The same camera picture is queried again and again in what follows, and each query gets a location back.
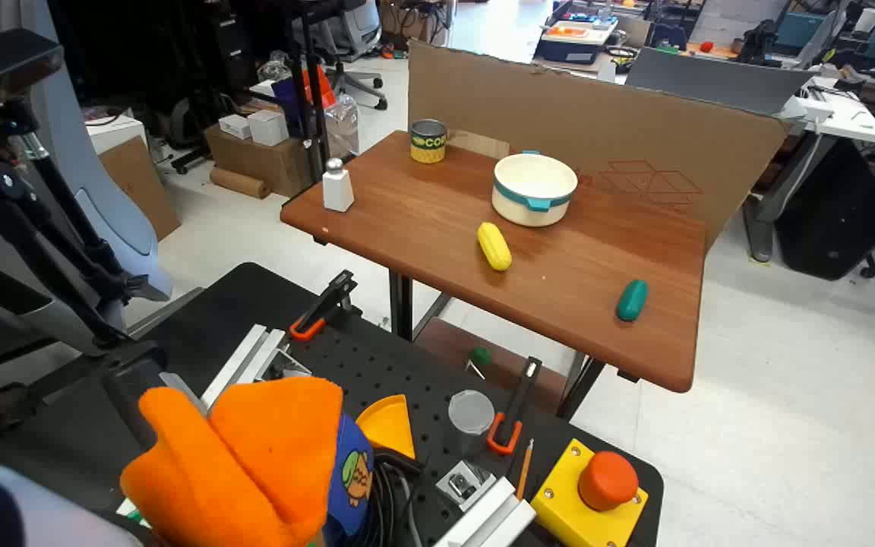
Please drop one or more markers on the orange plush cloth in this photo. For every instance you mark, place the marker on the orange plush cloth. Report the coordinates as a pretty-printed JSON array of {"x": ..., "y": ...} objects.
[{"x": 256, "y": 451}]

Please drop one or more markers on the blue grey fabric cover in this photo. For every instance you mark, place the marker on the blue grey fabric cover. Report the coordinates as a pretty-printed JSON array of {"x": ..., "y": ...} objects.
[{"x": 82, "y": 152}]

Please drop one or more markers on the yellow label tin can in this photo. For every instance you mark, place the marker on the yellow label tin can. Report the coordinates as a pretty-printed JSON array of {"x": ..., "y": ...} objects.
[{"x": 428, "y": 140}]

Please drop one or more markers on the grey round disc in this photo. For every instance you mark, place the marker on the grey round disc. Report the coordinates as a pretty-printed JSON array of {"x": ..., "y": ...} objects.
[{"x": 471, "y": 411}]

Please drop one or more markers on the green toy vegetable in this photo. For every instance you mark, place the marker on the green toy vegetable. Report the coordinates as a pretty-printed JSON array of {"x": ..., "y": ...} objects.
[{"x": 633, "y": 303}]

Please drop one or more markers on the yellow maize cob toy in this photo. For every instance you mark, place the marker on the yellow maize cob toy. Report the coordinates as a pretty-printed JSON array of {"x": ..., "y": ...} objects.
[{"x": 494, "y": 247}]

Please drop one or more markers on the orange wedge piece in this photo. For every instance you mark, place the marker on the orange wedge piece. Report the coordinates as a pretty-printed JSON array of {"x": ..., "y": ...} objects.
[{"x": 393, "y": 425}]

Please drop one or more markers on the aluminium extrusion bar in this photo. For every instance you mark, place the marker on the aluminium extrusion bar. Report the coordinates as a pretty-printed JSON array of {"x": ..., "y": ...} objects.
[
  {"x": 486, "y": 519},
  {"x": 245, "y": 362}
]

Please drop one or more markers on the grey desk divider panel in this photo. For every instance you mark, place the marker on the grey desk divider panel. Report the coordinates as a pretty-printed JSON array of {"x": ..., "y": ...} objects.
[{"x": 712, "y": 79}]

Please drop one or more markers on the yellow emergency stop box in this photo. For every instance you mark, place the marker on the yellow emergency stop box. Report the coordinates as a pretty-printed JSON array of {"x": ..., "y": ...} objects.
[{"x": 571, "y": 504}]

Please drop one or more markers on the brown wooden table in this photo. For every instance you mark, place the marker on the brown wooden table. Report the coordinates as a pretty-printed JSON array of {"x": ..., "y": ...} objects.
[{"x": 579, "y": 273}]

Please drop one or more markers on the white bowl teal rim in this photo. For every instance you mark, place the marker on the white bowl teal rim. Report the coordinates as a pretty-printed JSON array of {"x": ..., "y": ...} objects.
[{"x": 534, "y": 189}]

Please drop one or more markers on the black orange spring clamp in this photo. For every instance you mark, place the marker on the black orange spring clamp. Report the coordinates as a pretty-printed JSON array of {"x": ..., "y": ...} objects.
[
  {"x": 517, "y": 400},
  {"x": 333, "y": 303}
]

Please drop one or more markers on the white foam boxes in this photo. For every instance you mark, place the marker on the white foam boxes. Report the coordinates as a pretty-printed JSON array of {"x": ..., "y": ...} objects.
[{"x": 256, "y": 125}]

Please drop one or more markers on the white bag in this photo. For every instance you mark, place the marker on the white bag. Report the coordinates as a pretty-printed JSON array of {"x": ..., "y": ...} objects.
[{"x": 342, "y": 122}]

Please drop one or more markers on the blue cloth with logo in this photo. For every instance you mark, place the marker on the blue cloth with logo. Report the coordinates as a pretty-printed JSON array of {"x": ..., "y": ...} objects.
[{"x": 352, "y": 476}]

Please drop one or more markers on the cardboard back panel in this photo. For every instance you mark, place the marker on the cardboard back panel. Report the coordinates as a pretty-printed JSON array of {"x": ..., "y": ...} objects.
[{"x": 609, "y": 133}]

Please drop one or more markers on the wooden pencil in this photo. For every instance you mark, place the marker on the wooden pencil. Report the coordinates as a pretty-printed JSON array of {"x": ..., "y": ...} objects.
[{"x": 523, "y": 473}]

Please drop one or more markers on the grey office chair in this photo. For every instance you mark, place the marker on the grey office chair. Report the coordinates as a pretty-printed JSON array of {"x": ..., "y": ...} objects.
[{"x": 357, "y": 40}]

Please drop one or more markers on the open cardboard box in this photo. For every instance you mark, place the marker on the open cardboard box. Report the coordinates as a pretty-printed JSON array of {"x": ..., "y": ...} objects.
[{"x": 259, "y": 161}]

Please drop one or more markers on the black office chair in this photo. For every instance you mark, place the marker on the black office chair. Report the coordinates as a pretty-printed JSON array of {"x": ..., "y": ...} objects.
[{"x": 843, "y": 215}]

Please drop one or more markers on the small green knob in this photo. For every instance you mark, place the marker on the small green knob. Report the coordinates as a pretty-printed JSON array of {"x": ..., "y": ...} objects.
[{"x": 479, "y": 355}]

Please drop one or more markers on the white top office desk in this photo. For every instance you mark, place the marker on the white top office desk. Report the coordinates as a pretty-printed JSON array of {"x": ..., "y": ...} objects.
[{"x": 837, "y": 115}]

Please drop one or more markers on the black perforated base board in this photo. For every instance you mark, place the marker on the black perforated base board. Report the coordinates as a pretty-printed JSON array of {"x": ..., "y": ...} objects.
[{"x": 396, "y": 353}]

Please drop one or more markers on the white salt shaker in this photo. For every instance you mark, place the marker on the white salt shaker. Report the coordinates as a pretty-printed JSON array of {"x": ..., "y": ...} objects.
[{"x": 335, "y": 189}]

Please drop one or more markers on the black camera tripod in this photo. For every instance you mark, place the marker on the black camera tripod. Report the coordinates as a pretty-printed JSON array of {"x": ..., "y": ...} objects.
[{"x": 14, "y": 254}]

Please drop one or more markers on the tall cardboard box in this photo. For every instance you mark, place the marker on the tall cardboard box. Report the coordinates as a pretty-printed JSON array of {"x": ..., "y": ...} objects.
[{"x": 137, "y": 176}]

